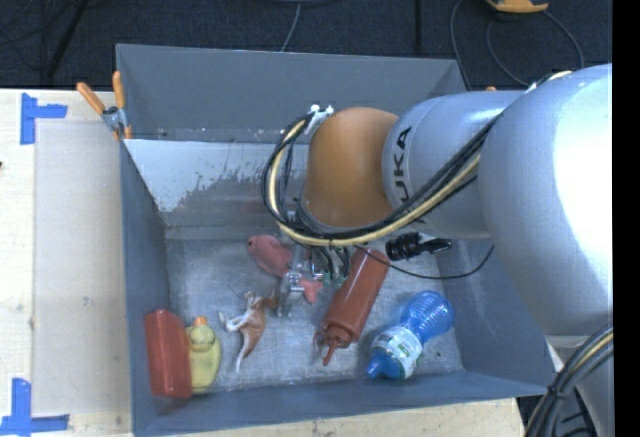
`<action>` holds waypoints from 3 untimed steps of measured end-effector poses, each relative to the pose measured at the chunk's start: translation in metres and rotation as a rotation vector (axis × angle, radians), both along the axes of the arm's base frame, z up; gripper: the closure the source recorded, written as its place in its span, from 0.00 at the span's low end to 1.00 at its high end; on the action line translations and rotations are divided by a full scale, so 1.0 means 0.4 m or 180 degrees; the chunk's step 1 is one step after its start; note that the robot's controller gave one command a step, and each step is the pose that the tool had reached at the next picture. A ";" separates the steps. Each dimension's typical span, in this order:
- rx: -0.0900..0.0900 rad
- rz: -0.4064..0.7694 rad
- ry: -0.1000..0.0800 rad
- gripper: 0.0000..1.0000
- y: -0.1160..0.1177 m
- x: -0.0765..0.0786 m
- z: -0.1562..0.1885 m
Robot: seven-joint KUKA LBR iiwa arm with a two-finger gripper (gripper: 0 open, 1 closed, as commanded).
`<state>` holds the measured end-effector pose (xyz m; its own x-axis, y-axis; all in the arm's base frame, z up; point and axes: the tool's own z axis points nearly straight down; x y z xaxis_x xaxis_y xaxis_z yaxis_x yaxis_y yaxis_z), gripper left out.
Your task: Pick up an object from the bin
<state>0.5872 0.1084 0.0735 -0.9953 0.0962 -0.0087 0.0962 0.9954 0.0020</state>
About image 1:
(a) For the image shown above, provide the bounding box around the red toy fish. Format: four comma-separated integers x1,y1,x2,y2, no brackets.
246,234,325,305

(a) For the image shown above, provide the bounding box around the red-brown squeeze bottle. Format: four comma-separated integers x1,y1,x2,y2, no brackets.
313,247,391,368

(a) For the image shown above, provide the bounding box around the yellow rubber duck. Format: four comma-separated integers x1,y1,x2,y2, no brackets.
184,315,223,395

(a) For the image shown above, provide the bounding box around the blue plastic bottle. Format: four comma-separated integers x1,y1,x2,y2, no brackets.
365,290,457,382

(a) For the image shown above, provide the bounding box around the red-brown flat block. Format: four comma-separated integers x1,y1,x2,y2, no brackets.
143,308,194,400

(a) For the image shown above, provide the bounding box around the grey metal bin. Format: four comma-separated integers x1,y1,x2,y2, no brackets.
114,43,558,437

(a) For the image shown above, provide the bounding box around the pale wood flat board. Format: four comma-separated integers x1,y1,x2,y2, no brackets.
30,118,133,419

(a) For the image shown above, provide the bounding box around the black cylinder on white bracket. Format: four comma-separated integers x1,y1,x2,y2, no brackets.
384,230,454,263

